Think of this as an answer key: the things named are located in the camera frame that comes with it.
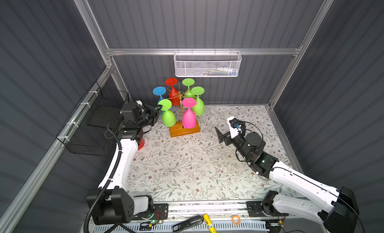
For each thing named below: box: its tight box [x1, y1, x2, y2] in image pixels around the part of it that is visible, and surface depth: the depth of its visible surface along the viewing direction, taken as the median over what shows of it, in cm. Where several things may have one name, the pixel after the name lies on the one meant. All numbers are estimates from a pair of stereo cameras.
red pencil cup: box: [138, 137, 145, 151], surface depth 100 cm
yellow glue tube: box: [203, 213, 217, 233], surface depth 72 cm
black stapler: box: [172, 215, 204, 233], surface depth 68 cm
